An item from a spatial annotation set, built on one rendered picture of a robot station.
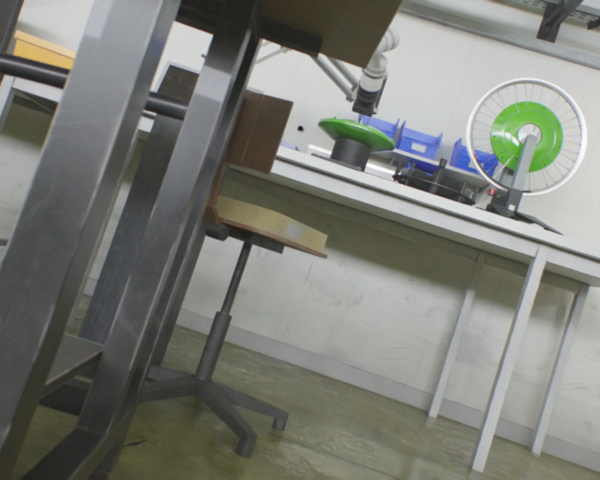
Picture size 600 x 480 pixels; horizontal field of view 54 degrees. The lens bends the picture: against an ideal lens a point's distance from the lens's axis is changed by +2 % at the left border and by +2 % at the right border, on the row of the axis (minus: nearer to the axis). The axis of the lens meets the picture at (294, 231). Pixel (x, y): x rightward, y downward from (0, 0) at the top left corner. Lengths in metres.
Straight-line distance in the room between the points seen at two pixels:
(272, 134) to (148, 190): 0.61
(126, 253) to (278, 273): 1.32
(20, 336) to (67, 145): 0.15
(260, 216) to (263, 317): 1.66
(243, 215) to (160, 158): 0.51
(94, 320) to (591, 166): 2.61
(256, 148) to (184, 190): 0.61
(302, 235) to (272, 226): 0.15
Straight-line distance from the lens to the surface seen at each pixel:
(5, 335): 0.50
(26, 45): 2.63
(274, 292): 3.15
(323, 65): 2.61
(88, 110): 0.49
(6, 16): 3.44
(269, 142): 1.52
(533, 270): 2.38
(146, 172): 2.00
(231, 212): 1.61
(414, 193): 2.23
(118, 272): 2.00
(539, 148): 2.78
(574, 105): 2.91
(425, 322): 3.21
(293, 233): 1.63
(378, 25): 1.05
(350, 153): 2.22
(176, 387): 1.71
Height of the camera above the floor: 0.50
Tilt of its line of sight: 3 degrees up
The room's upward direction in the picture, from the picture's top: 18 degrees clockwise
